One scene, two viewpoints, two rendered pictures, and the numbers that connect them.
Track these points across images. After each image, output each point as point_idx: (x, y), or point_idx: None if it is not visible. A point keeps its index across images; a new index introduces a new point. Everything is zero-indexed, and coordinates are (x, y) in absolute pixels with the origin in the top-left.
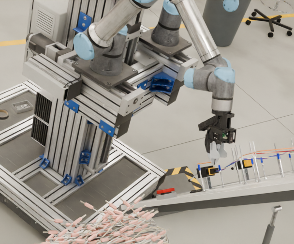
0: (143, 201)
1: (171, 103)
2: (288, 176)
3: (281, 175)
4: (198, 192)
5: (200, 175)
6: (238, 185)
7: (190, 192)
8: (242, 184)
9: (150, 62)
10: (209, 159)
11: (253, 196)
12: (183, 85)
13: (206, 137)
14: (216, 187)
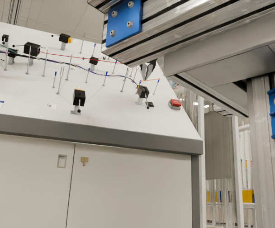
0: (185, 125)
1: (117, 60)
2: (111, 71)
3: (113, 72)
4: (154, 98)
5: (157, 85)
6: (131, 86)
7: (154, 106)
8: (126, 87)
9: None
10: (149, 76)
11: None
12: (93, 6)
13: (155, 61)
14: (125, 108)
